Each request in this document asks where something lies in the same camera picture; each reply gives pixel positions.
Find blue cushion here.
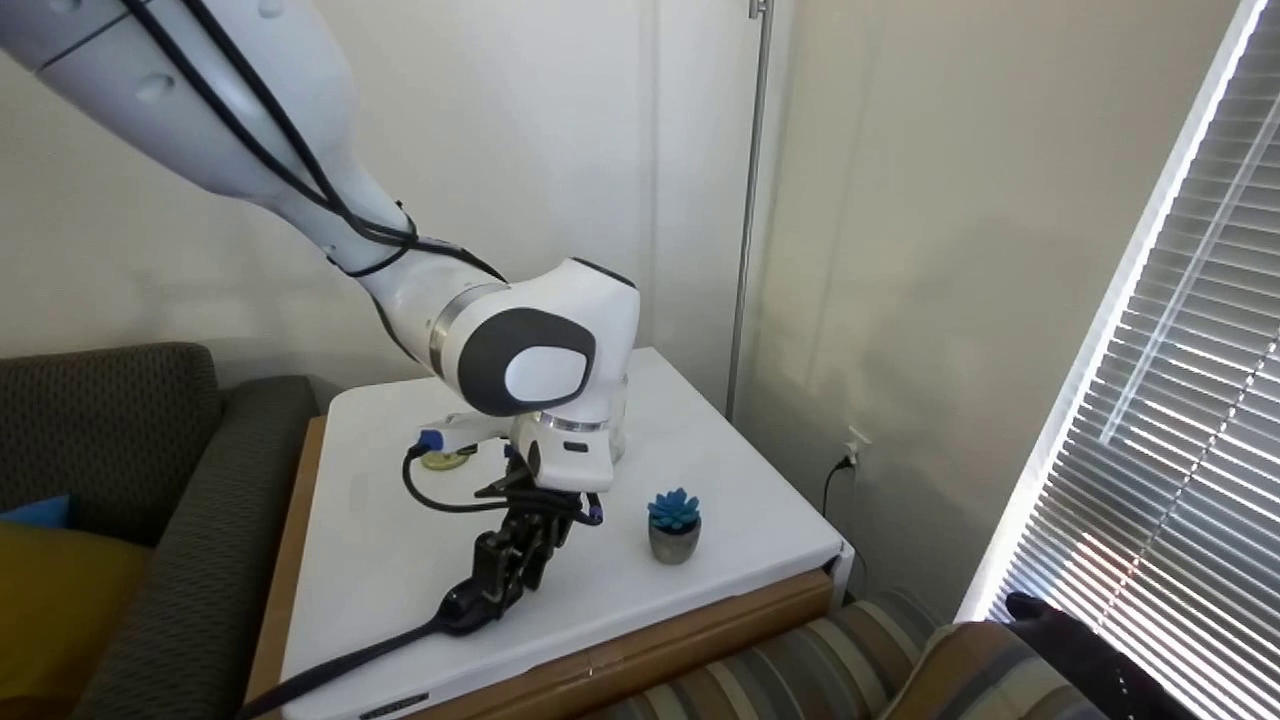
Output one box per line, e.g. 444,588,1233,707
0,493,78,535

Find wooden table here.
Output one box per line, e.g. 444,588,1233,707
239,410,836,720

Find black power cable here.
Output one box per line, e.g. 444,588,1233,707
816,442,865,522

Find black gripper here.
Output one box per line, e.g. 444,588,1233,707
470,440,607,618

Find white window blinds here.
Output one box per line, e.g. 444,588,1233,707
956,0,1280,720

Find black plastic spoon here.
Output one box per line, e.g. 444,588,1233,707
238,570,520,716

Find yellow cushion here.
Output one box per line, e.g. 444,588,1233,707
0,517,157,713

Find white plastic table board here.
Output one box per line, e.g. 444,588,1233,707
276,348,855,720

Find small blue potted succulent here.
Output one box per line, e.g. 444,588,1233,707
643,483,709,566

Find small black strip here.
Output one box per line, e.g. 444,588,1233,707
357,688,434,720

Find striped sofa cushion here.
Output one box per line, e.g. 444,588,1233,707
877,617,1112,720

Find striped fabric sofa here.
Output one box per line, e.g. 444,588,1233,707
586,594,935,720

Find dark grey sofa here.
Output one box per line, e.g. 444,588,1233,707
0,338,345,720

